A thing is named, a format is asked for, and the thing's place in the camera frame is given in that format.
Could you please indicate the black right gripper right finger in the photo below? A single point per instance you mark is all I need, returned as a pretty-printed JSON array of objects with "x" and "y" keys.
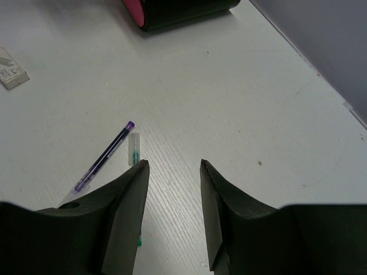
[{"x": 247, "y": 236}]

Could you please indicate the purple ink pen refill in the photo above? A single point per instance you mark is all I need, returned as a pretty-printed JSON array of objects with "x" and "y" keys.
[{"x": 83, "y": 185}]

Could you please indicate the black drawer cabinet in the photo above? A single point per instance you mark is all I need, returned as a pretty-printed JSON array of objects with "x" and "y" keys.
[{"x": 154, "y": 14}]

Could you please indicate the green ink pen refill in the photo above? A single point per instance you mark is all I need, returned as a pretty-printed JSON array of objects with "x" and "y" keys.
[{"x": 133, "y": 148}]

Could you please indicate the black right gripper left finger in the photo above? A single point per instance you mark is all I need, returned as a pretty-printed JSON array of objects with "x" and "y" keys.
[{"x": 93, "y": 234}]

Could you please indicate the white staples box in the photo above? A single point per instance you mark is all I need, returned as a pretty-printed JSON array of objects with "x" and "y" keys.
[{"x": 12, "y": 74}]

